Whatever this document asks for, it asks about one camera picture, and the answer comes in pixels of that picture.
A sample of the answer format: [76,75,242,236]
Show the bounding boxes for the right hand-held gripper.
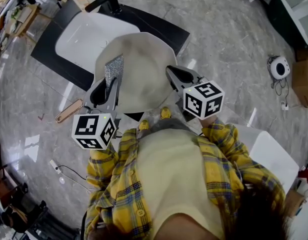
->
[165,65,225,123]

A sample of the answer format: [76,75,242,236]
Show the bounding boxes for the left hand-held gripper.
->
[71,77,123,151]

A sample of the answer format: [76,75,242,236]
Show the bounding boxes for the silver scouring sponge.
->
[104,54,125,91]

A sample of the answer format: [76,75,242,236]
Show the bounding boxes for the person's left forearm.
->
[86,143,120,192]

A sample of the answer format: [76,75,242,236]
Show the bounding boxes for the person's right forearm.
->
[200,116,286,202]

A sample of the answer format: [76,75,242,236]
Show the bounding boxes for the person's right yellow shoe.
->
[160,106,172,120]

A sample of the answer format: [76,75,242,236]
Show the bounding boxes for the person's legs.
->
[138,117,195,137]

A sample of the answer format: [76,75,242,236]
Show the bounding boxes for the dark sink cabinet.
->
[30,1,191,122]

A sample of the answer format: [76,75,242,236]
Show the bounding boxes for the white sink basin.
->
[55,11,141,74]

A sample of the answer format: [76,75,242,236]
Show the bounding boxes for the person's torso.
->
[83,127,285,240]

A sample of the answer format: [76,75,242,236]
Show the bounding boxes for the white round appliance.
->
[270,56,292,80]

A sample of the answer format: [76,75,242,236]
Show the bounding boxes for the light wooden table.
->
[8,4,41,39]

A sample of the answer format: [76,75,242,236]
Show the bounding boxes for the brown cardboard box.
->
[285,188,307,218]
[291,60,308,109]
[295,41,308,62]

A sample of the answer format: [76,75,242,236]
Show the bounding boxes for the brown wooden desk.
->
[0,133,25,207]

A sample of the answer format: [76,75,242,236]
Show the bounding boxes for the red object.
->
[297,168,308,185]

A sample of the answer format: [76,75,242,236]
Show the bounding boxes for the black appliance cable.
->
[267,55,291,111]

